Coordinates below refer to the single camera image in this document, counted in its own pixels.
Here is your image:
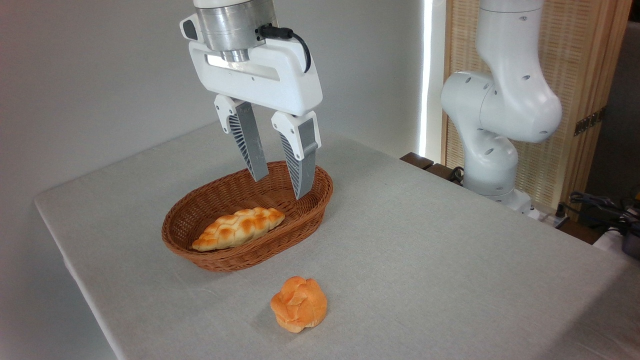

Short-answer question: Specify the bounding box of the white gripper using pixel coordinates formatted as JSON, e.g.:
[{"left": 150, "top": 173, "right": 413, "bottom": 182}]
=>
[{"left": 180, "top": 14, "right": 324, "bottom": 200}]

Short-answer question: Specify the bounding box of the long braided bread loaf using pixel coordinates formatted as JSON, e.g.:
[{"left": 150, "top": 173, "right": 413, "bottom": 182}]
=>
[{"left": 192, "top": 207, "right": 286, "bottom": 252}]

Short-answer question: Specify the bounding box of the round knotted bread roll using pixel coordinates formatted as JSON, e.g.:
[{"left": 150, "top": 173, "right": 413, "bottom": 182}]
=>
[{"left": 270, "top": 276, "right": 328, "bottom": 334}]

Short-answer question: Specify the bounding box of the brown wicker oval basket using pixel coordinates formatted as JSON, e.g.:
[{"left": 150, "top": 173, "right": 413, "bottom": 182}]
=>
[{"left": 161, "top": 160, "right": 334, "bottom": 273}]

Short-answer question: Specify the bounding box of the dark brown wooden platform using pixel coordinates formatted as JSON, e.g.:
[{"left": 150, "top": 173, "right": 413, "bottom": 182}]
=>
[{"left": 399, "top": 152, "right": 465, "bottom": 187}]

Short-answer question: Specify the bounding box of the light grey tablecloth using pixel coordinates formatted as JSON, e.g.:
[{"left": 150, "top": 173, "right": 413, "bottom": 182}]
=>
[{"left": 34, "top": 112, "right": 640, "bottom": 360}]

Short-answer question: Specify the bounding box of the white power strip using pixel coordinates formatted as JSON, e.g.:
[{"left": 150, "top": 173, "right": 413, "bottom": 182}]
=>
[{"left": 536, "top": 207, "right": 571, "bottom": 229}]

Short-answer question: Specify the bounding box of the dark metal screen hinge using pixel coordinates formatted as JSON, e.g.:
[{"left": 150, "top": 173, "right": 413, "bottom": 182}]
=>
[{"left": 574, "top": 106, "right": 607, "bottom": 136}]

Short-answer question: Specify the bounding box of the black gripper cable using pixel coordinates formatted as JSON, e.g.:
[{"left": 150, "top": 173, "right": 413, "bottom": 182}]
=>
[{"left": 256, "top": 24, "right": 312, "bottom": 74}]

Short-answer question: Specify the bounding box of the black cable bundle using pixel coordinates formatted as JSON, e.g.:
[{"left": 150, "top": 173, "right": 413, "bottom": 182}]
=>
[{"left": 569, "top": 191, "right": 640, "bottom": 237}]

